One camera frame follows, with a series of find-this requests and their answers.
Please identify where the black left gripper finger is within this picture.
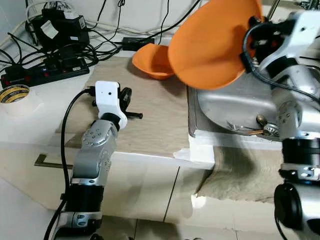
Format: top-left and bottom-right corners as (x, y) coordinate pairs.
(120, 87), (134, 113)

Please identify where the orange plastic bowl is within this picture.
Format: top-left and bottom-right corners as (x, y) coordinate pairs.
(132, 43), (176, 81)

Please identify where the orange plastic plate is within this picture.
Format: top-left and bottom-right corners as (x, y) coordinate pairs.
(167, 0), (263, 91)

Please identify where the bronze metal spoon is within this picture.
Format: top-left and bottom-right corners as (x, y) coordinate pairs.
(255, 114), (271, 131)

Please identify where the wooden chopstick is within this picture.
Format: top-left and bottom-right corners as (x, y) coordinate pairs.
(245, 128), (267, 136)

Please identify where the beige woven place mat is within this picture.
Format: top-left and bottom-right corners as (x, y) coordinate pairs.
(55, 55), (196, 156)

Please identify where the flat black power adapter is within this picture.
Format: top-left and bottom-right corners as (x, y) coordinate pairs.
(121, 36), (156, 51)

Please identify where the white paper sheet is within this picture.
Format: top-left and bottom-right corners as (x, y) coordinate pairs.
(172, 131), (216, 165)

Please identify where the stainless steel sink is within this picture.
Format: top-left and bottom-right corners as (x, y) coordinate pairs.
(187, 65), (320, 146)

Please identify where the black battery charger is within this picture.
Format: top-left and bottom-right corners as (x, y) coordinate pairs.
(27, 7), (91, 53)

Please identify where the plain cream cabinet door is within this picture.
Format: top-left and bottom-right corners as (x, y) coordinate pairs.
(175, 165), (281, 226)

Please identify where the white tape roll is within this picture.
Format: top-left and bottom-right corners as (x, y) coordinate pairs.
(0, 84), (43, 118)

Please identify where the beige linen towel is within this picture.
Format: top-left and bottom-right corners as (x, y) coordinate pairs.
(195, 145), (286, 203)

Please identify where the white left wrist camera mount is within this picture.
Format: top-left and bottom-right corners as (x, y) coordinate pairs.
(94, 81), (129, 127)

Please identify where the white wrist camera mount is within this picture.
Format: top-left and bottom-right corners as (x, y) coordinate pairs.
(94, 81), (129, 127)
(260, 10), (320, 68)

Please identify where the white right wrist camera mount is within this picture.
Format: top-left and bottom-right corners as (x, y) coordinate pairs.
(260, 10), (320, 68)

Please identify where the chrome wall tap valve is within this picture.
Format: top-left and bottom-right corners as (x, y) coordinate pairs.
(297, 0), (320, 11)

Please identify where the cream cabinet door with handle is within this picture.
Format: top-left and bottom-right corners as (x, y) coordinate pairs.
(0, 145), (181, 221)

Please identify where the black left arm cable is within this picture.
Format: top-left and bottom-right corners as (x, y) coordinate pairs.
(44, 87), (98, 240)

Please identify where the brushed metal cabinet handle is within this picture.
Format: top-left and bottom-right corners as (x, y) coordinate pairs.
(34, 154), (76, 170)

